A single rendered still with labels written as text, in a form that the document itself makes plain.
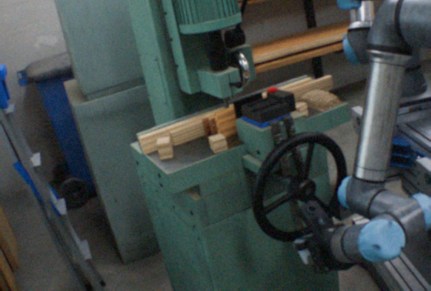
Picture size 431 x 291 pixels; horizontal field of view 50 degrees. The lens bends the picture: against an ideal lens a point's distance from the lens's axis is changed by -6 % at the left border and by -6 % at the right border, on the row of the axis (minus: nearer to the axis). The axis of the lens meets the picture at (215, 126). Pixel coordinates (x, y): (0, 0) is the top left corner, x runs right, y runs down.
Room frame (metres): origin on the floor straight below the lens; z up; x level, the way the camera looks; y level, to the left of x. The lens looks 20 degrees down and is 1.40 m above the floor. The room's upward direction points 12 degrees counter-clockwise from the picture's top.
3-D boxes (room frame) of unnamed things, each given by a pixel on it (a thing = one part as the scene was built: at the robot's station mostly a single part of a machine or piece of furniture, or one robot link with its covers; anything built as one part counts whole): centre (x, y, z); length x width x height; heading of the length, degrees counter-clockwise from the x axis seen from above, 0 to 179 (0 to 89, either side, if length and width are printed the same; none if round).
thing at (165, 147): (1.24, 0.15, 0.92); 0.04 x 0.04 x 0.05; 89
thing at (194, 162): (1.29, -0.11, 0.87); 0.61 x 0.30 x 0.06; 113
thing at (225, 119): (1.31, -0.08, 0.94); 0.17 x 0.02 x 0.07; 113
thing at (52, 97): (3.14, 0.90, 0.48); 0.64 x 0.54 x 0.97; 110
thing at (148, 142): (1.40, -0.06, 0.93); 0.60 x 0.02 x 0.05; 113
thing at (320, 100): (1.40, -0.33, 0.92); 0.14 x 0.09 x 0.04; 23
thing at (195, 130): (1.42, -0.14, 0.92); 0.58 x 0.02 x 0.04; 113
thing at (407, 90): (1.58, -0.70, 0.87); 0.15 x 0.15 x 0.10
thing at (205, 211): (1.49, 0.00, 0.76); 0.57 x 0.45 x 0.09; 23
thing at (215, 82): (1.40, -0.04, 1.03); 0.14 x 0.07 x 0.09; 23
